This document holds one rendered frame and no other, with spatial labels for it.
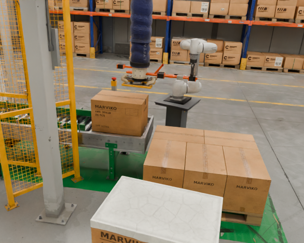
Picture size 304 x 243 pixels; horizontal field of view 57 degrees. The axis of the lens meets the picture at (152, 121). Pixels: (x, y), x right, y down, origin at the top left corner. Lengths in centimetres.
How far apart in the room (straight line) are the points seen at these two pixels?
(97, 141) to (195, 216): 203
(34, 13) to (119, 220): 158
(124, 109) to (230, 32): 880
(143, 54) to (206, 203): 197
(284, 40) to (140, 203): 1089
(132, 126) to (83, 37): 800
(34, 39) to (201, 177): 187
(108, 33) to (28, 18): 971
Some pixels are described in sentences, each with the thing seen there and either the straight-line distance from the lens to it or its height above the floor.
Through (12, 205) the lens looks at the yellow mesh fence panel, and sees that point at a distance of 332.
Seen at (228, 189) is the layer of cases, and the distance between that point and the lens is 287.
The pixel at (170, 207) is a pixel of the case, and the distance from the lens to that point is 154.
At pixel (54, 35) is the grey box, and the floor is 172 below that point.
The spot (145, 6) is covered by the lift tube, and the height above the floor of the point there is 196.
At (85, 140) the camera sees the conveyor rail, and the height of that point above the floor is 50.
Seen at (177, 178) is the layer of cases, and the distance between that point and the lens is 280.
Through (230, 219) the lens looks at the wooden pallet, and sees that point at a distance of 311.
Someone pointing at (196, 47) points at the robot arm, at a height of 159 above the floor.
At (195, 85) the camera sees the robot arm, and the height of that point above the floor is 100.
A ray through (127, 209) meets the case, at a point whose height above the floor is 102.
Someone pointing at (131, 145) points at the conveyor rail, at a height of 49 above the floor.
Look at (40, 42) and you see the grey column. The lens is 235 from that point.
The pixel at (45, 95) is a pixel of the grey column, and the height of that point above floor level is 127.
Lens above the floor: 199
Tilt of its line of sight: 23 degrees down
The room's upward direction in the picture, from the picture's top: 3 degrees clockwise
